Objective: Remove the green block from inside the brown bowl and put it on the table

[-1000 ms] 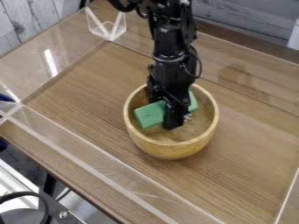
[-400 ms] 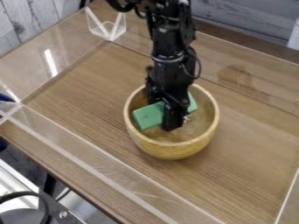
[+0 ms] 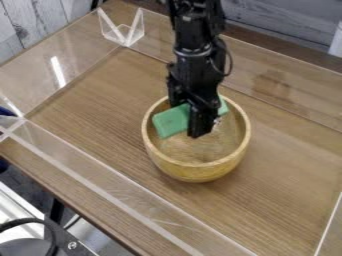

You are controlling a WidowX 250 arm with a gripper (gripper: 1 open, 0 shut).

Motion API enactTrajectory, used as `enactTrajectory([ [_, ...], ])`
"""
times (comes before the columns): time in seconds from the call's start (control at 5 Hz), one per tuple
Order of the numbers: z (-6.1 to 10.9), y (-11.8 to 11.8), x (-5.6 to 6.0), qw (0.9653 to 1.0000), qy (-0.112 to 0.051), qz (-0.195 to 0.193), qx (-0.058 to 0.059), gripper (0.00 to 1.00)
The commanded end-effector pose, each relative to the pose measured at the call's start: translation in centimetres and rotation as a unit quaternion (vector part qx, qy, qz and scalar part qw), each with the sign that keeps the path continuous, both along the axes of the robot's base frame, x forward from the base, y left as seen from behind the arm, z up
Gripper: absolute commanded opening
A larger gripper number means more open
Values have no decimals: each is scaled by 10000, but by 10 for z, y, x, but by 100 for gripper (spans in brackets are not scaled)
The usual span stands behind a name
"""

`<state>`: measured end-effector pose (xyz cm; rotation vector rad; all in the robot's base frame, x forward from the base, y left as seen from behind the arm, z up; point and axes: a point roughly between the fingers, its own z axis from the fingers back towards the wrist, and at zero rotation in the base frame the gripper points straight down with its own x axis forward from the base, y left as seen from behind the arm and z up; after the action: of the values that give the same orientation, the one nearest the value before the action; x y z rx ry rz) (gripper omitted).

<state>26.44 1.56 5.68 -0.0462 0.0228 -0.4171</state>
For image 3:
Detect green rectangular block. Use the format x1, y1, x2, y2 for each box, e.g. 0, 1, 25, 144
151, 96, 229, 139

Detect brown wooden bowl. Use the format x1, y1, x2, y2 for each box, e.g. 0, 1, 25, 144
140, 96, 251, 183

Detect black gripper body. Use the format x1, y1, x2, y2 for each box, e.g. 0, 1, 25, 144
167, 48, 231, 108

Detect black table leg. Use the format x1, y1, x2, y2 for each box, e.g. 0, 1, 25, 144
49, 199, 65, 224

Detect clear acrylic corner bracket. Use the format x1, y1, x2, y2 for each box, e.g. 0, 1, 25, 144
97, 8, 144, 47

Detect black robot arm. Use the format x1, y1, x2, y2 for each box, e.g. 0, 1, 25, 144
167, 0, 232, 138

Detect black metal base plate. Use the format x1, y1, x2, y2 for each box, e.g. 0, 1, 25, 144
0, 226, 100, 256

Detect clear acrylic front barrier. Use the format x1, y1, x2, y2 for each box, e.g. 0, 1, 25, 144
0, 98, 256, 256

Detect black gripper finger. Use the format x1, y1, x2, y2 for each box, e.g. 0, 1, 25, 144
167, 78, 187, 107
187, 105, 219, 138

